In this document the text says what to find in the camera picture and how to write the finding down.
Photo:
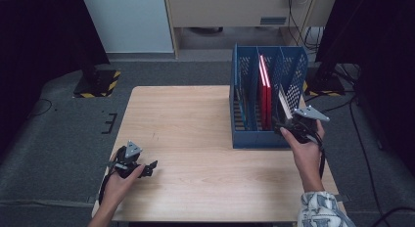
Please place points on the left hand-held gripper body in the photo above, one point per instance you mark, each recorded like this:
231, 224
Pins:
129, 160

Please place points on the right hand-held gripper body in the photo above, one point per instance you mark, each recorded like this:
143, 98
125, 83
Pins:
306, 122

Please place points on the white book with green leaf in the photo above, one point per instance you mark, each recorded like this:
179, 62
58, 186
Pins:
285, 103

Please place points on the blue plastic file rack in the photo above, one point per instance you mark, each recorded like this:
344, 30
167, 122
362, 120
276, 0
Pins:
254, 140

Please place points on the person's left hand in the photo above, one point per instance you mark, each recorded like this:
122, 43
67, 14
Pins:
119, 188

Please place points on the person's right hand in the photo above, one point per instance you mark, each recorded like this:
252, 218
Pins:
305, 161

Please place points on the black stand with striped base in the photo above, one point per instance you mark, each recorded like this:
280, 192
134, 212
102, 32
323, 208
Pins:
326, 85
98, 83

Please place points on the grey tape strip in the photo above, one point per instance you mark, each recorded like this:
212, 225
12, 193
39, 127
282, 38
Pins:
341, 197
92, 199

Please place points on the beige desk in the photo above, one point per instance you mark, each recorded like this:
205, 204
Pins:
221, 11

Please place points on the white cabinet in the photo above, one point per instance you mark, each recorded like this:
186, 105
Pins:
130, 21

